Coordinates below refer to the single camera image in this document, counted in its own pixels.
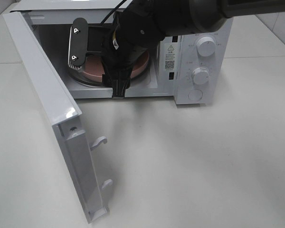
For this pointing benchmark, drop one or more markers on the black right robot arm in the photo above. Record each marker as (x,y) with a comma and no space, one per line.
(143,24)

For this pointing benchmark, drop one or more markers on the upper white power knob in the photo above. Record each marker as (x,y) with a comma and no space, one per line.
(206,46)

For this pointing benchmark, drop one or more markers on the pink speckled plate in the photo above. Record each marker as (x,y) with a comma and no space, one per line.
(94,69)

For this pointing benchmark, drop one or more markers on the white timer knob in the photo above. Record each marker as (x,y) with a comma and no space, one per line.
(200,75)

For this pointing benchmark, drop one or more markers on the white microwave door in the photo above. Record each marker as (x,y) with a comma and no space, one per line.
(63,114)

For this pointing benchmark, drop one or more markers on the glass microwave turntable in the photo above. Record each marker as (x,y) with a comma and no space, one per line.
(78,76)

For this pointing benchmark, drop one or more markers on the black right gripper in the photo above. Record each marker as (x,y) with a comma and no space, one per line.
(117,55)

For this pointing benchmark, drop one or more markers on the white microwave oven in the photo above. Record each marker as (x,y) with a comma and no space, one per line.
(172,60)

